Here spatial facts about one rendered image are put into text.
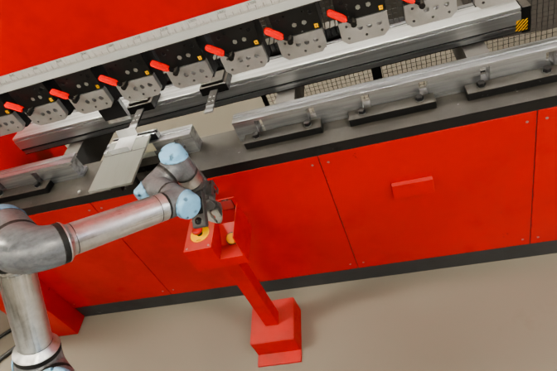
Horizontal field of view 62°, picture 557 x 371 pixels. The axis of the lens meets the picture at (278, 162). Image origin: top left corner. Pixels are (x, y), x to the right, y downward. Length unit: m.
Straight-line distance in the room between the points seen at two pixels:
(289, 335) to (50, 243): 1.26
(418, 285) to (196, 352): 1.09
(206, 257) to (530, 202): 1.24
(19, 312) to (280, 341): 1.15
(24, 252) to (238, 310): 1.47
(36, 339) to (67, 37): 0.93
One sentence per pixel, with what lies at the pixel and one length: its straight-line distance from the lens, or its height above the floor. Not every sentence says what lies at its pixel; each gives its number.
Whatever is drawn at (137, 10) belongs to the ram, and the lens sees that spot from 1.57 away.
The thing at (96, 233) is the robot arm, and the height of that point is 1.26.
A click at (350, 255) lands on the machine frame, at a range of 2.14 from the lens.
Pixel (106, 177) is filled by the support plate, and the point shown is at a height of 1.00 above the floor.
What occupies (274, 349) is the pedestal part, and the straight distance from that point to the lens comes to 2.20.
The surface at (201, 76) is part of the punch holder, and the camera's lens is 1.63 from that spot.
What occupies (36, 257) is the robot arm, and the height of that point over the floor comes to 1.32.
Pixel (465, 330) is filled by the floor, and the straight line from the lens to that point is 2.14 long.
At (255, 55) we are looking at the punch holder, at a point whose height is 1.22.
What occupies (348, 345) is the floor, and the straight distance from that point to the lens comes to 2.16.
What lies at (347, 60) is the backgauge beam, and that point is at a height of 0.95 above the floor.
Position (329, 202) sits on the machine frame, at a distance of 1.85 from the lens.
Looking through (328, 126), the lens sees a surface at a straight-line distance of 1.71.
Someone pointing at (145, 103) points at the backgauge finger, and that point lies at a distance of 2.06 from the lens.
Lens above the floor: 1.92
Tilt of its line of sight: 40 degrees down
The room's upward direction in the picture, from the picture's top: 24 degrees counter-clockwise
